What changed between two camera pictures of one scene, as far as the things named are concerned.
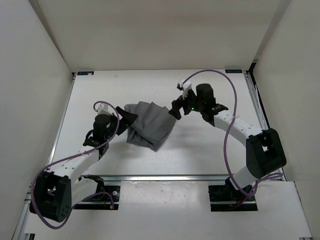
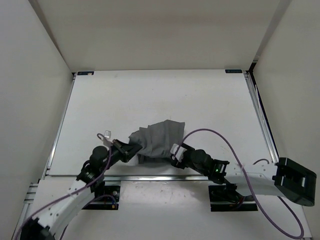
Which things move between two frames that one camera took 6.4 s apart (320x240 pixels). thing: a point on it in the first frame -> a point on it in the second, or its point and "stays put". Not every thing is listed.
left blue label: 85,73 stays put
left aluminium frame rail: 28,222 stays put
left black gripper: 128,119 -> 127,151
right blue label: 233,71 stays put
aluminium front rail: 163,178 stays put
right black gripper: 177,104 -> 181,164
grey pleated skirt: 152,126 -> 156,140
